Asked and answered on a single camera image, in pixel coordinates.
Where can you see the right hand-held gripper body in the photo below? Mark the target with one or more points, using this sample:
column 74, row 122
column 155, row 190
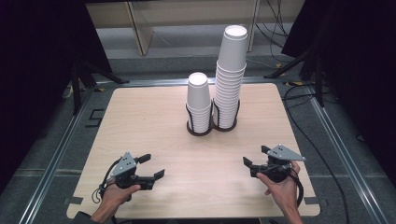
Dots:
column 281, row 154

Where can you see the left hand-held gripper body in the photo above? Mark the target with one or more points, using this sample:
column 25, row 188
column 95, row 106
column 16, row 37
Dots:
column 124, row 166

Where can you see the short stack of paper cups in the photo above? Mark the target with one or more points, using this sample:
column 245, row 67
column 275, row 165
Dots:
column 198, row 93

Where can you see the tall stack of paper cups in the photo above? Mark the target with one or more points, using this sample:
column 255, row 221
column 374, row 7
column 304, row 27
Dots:
column 232, row 56

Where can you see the person's left hand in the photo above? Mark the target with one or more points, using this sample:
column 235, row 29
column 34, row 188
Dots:
column 113, row 197

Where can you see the person's right hand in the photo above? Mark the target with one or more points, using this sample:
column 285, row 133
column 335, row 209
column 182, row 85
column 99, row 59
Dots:
column 285, row 193

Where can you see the black metal stand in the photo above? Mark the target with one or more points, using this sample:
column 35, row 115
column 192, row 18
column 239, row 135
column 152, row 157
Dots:
column 318, row 77
column 76, row 90

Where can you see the black curtain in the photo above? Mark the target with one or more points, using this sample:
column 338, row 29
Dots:
column 358, row 62
column 37, row 77

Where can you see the beige wooden cabinet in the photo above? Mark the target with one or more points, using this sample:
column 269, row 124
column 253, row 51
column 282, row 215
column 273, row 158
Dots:
column 141, row 31

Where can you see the metal floor rail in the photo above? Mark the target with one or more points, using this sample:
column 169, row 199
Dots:
column 155, row 82
column 348, row 161
column 53, row 161

